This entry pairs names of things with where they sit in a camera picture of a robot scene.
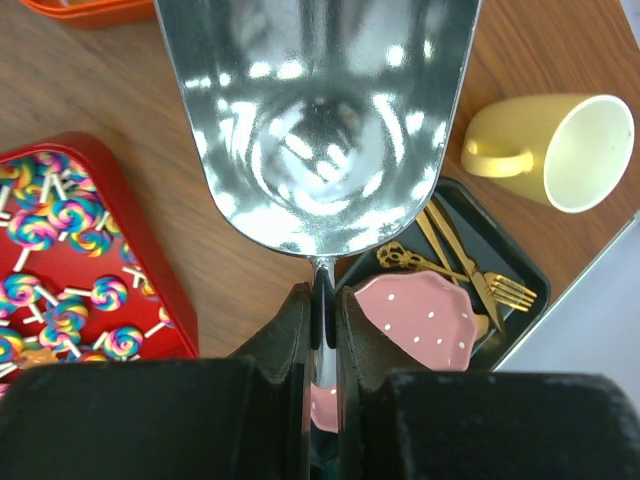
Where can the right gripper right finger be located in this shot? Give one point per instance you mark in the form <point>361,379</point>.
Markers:
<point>383,432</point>

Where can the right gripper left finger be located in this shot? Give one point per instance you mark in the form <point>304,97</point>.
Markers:
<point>276,421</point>

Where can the black tray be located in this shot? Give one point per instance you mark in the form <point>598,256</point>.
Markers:
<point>493,250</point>

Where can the red lollipop tin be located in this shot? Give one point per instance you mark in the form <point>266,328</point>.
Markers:
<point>83,277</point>

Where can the metal scoop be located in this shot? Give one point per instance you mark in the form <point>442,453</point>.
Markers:
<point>321,126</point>

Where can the orange candy tin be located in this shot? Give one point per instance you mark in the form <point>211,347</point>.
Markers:
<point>91,15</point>

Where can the pink dotted plate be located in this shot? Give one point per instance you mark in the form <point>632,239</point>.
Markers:
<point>405,320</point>

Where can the ornate gold spoon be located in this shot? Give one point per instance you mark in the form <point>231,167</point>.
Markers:
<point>394,255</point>

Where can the gold fork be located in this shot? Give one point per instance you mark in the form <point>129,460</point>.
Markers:
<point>504,289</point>

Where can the yellow mug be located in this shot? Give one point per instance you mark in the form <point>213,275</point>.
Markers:
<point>567,151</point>

